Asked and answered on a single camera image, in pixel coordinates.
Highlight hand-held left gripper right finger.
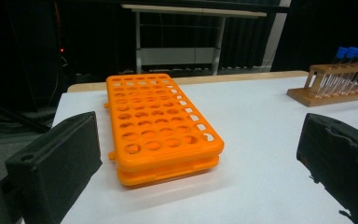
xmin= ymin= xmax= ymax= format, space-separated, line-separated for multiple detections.
xmin=296 ymin=112 xmax=358 ymax=224

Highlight background table with white legs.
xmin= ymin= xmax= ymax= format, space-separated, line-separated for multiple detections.
xmin=120 ymin=3 xmax=269 ymax=77

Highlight wooden test tube rack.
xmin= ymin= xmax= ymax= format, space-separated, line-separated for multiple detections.
xmin=286 ymin=61 xmax=358 ymax=108

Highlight white table sheet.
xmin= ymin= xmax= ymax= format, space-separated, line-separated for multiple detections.
xmin=51 ymin=76 xmax=358 ymax=224

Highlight orange plastic tube rack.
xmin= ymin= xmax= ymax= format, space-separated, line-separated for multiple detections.
xmin=103 ymin=73 xmax=226 ymax=189

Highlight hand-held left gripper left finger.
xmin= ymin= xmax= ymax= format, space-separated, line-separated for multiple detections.
xmin=4 ymin=111 xmax=103 ymax=224

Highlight grey floor cables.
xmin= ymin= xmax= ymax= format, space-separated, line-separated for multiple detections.
xmin=0 ymin=111 xmax=55 ymax=133

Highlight dark stand with red light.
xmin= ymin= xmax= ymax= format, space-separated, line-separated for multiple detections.
xmin=55 ymin=43 xmax=70 ymax=68

